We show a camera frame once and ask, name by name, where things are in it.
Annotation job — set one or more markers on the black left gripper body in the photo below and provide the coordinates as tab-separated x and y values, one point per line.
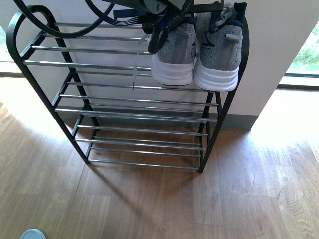
173	11

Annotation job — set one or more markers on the grey knit sneaker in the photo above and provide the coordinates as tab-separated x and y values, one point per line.
173	64
220	34

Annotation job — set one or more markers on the black metal shoe rack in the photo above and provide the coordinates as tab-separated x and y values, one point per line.
93	73

